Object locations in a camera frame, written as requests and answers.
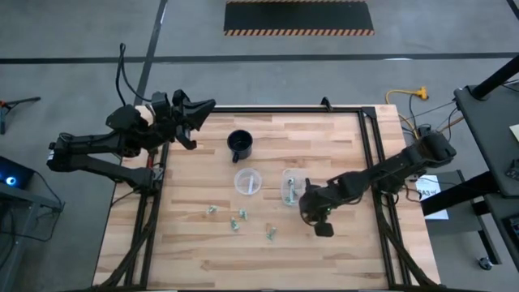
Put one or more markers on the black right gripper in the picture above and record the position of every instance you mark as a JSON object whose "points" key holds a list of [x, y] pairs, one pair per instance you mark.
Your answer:
{"points": [[318, 203]]}

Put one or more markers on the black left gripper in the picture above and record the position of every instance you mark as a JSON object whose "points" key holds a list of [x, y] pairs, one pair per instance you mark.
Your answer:
{"points": [[180, 119]]}

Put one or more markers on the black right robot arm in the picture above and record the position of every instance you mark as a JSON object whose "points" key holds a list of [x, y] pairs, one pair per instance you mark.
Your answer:
{"points": [[389, 166]]}

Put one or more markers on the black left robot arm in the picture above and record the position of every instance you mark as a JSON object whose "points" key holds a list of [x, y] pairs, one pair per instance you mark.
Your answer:
{"points": [[89, 144]]}

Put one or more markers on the black mug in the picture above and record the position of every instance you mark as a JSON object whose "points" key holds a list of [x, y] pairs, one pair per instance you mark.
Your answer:
{"points": [[240, 142]]}

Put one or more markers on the round clear plastic container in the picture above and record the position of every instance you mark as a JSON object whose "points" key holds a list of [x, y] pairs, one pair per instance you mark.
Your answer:
{"points": [[243, 186]]}

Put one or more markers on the white paper label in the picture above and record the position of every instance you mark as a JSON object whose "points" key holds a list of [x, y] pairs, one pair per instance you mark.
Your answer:
{"points": [[431, 192]]}

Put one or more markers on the black power strip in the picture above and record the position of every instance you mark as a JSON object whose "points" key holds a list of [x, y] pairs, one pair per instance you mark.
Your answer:
{"points": [[424, 130]]}

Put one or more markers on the black hazard-striped floor mat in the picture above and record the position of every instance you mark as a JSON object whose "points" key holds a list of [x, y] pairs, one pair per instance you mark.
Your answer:
{"points": [[298, 16]]}

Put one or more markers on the black stand legs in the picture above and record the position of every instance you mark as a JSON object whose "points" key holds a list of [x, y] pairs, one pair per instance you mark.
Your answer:
{"points": [[486, 235]]}

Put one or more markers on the caster wheel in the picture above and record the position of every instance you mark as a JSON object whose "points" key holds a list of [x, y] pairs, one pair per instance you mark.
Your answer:
{"points": [[485, 263]]}

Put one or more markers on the black tripod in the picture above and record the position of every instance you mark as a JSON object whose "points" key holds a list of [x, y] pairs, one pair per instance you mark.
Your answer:
{"points": [[20, 101]]}

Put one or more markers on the black side table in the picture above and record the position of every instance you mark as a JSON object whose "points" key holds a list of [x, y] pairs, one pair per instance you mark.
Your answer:
{"points": [[490, 134]]}

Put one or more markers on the black device with blue light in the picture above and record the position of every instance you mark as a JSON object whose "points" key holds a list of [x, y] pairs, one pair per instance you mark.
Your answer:
{"points": [[20, 172]]}

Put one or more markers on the grey metal cart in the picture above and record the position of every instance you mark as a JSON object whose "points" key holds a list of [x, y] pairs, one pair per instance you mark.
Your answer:
{"points": [[24, 198]]}

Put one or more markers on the black pole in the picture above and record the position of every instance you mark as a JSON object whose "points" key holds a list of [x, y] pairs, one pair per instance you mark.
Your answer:
{"points": [[496, 79]]}

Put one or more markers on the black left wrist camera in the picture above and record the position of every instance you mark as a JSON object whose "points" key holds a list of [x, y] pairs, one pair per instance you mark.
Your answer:
{"points": [[160, 104]]}

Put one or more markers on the black aluminium table frame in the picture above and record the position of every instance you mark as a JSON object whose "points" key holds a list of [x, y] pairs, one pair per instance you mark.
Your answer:
{"points": [[284, 109]]}

